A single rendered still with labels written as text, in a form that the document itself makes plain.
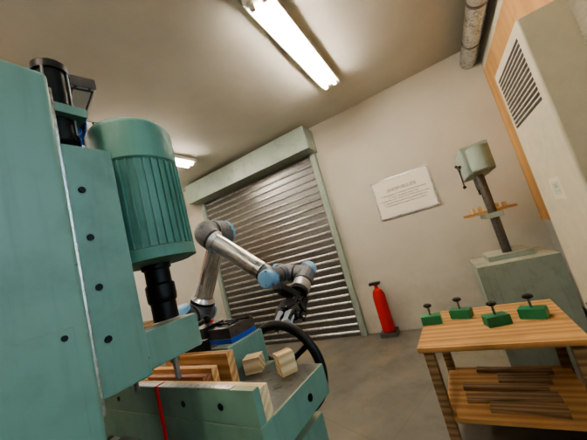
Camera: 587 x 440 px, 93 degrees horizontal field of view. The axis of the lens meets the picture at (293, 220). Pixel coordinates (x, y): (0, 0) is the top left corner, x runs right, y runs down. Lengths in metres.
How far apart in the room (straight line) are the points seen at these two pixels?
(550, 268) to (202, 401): 2.28
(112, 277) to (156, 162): 0.25
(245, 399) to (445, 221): 3.03
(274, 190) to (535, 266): 2.88
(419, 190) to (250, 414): 3.04
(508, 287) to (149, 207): 2.30
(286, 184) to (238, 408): 3.46
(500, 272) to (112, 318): 2.30
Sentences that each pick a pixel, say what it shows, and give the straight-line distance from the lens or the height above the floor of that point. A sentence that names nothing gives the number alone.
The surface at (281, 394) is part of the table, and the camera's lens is 0.59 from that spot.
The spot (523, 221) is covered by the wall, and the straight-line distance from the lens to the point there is 3.40.
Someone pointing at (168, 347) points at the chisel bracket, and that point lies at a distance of 0.65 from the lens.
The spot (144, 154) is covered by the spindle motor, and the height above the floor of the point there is 1.42.
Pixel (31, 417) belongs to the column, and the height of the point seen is 1.03.
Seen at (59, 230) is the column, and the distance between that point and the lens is 0.52.
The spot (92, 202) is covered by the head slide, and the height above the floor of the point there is 1.31.
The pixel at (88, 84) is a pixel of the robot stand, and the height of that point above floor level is 2.00.
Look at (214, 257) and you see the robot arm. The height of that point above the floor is 1.22.
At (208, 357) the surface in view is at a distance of 0.73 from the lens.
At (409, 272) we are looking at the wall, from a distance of 3.42.
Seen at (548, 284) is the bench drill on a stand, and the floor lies 0.52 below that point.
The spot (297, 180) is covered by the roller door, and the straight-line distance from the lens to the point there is 3.77.
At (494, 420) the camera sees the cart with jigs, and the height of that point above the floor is 0.18.
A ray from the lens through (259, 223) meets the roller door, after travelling 4.06.
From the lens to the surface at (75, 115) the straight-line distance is 0.70.
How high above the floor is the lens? 1.13
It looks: 7 degrees up
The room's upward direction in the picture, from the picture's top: 15 degrees counter-clockwise
